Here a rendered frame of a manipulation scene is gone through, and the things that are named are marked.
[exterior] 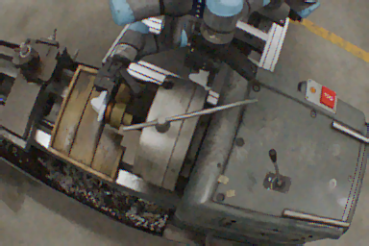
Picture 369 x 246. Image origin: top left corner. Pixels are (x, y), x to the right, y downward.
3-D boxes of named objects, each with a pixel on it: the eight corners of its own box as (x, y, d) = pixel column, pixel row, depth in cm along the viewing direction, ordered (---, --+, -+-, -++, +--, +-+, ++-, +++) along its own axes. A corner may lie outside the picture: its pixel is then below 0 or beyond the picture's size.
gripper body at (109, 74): (93, 92, 147) (109, 61, 151) (115, 101, 147) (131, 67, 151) (91, 84, 140) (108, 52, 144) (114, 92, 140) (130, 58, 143)
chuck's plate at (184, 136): (208, 98, 158) (212, 77, 127) (175, 190, 155) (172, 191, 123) (197, 94, 159) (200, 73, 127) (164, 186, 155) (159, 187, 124)
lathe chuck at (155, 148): (197, 94, 159) (200, 73, 127) (164, 186, 155) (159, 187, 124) (170, 86, 159) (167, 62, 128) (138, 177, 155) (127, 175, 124)
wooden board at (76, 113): (148, 89, 168) (148, 85, 164) (113, 184, 157) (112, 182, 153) (80, 68, 169) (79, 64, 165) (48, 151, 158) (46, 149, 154)
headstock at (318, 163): (342, 144, 166) (375, 115, 129) (310, 247, 152) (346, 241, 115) (219, 91, 169) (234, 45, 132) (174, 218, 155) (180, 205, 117)
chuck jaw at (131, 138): (157, 136, 138) (142, 174, 133) (156, 142, 142) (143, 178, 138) (121, 123, 138) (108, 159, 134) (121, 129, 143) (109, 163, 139)
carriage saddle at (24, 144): (69, 52, 171) (67, 45, 165) (29, 153, 157) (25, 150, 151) (24, 40, 172) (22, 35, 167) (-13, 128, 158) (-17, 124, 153)
